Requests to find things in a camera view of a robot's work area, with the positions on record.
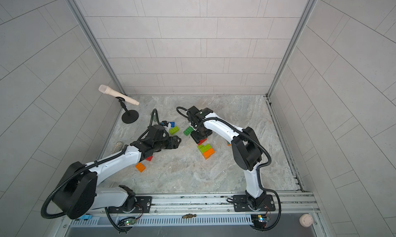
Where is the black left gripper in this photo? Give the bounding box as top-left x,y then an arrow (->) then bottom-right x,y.
153,135 -> 183,152

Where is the bright green lego brick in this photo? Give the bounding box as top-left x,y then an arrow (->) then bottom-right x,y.
183,126 -> 194,136

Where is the lime lego brick long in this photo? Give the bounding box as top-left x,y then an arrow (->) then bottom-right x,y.
169,126 -> 179,135
198,144 -> 211,154

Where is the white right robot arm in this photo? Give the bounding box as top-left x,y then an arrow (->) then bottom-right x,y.
186,107 -> 271,199

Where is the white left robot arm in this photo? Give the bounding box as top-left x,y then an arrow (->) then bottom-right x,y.
41,124 -> 182,219

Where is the black microphone stand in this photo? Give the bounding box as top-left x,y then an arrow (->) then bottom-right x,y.
116,97 -> 139,124

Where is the glittery silver stick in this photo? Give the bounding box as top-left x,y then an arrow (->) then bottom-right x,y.
110,142 -> 124,154

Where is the beige microphone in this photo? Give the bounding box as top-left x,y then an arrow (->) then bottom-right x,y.
99,85 -> 140,105

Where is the brass fitting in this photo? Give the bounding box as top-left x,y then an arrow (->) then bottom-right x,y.
182,213 -> 197,219

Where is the left circuit board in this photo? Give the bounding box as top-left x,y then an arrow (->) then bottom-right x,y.
118,217 -> 138,227

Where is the circuit board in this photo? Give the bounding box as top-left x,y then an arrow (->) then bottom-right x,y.
118,217 -> 138,227
251,214 -> 270,229

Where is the right circuit board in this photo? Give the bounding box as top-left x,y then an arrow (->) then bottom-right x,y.
251,214 -> 270,229

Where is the metal corner profile right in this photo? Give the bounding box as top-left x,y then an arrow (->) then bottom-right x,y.
267,0 -> 317,99

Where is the metal corner profile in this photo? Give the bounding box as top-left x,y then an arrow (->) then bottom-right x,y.
65,0 -> 125,93
267,0 -> 317,99

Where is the pink round knob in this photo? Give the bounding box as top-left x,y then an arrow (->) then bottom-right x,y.
299,214 -> 314,228

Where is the metal corner profile left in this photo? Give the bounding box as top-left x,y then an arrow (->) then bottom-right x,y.
65,0 -> 125,93

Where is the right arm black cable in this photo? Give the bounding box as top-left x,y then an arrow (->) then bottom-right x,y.
176,106 -> 282,231

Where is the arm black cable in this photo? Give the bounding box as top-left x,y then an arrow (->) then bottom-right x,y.
41,108 -> 161,219
176,106 -> 282,231

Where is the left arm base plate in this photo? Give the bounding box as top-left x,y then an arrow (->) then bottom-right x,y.
108,196 -> 152,214

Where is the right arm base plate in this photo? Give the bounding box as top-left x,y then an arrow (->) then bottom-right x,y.
227,194 -> 276,212

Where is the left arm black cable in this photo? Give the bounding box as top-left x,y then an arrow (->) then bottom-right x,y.
41,108 -> 161,219

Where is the blue clip on rail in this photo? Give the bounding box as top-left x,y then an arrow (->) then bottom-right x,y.
78,214 -> 92,220

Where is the aluminium rail frame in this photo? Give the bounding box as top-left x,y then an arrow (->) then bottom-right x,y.
57,191 -> 327,237

